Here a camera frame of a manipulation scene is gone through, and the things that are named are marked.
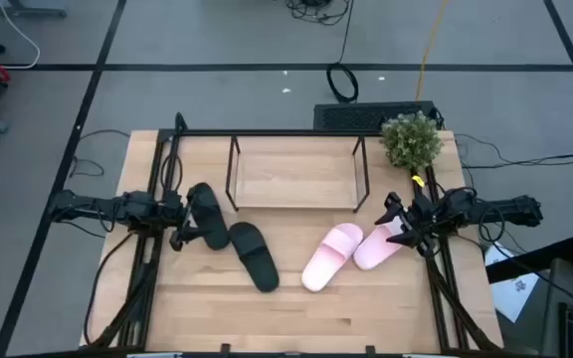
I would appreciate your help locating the black slide sandal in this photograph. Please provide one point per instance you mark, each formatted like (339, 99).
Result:
(254, 258)
(213, 219)

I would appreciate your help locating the black metal table frame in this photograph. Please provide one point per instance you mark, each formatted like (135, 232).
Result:
(143, 278)

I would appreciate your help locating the black desk bar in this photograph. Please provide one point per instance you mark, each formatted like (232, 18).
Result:
(530, 261)

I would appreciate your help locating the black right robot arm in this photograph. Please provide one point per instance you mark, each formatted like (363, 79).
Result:
(505, 211)

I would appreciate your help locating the white paper sheet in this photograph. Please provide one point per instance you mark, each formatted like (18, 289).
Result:
(515, 293)

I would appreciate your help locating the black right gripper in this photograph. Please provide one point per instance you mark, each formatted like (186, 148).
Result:
(422, 221)

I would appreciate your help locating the grey desk top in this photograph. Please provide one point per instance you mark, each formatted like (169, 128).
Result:
(565, 283)

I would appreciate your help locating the black vented box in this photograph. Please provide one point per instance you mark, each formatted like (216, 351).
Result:
(351, 117)

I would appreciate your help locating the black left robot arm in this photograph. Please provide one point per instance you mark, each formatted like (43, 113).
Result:
(132, 209)

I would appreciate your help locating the green artificial plant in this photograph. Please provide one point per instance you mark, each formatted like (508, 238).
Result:
(411, 141)

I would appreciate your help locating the pink slide sandal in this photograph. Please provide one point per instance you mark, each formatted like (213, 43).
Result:
(373, 251)
(328, 258)

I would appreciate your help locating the wooden shelf with black frame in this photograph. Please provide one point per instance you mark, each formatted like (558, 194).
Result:
(294, 181)

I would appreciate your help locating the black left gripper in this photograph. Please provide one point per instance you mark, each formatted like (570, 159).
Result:
(174, 211)

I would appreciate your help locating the yellow tag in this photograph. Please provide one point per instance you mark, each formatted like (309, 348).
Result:
(418, 181)

